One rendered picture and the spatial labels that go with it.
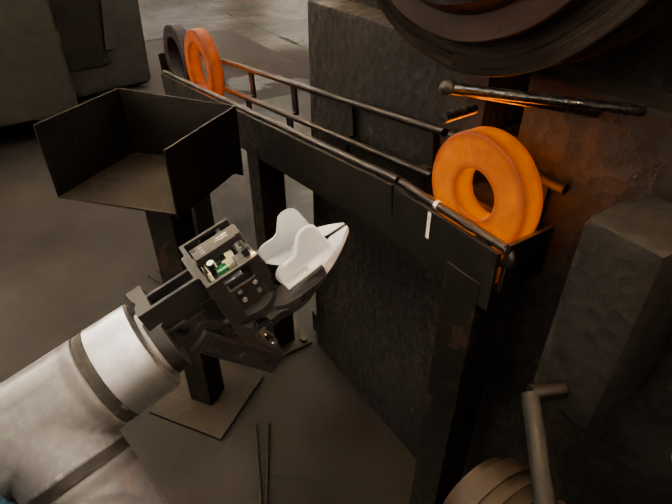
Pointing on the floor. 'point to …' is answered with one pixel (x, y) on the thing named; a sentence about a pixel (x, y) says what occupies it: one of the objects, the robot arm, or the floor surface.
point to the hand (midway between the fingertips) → (338, 238)
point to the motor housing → (495, 484)
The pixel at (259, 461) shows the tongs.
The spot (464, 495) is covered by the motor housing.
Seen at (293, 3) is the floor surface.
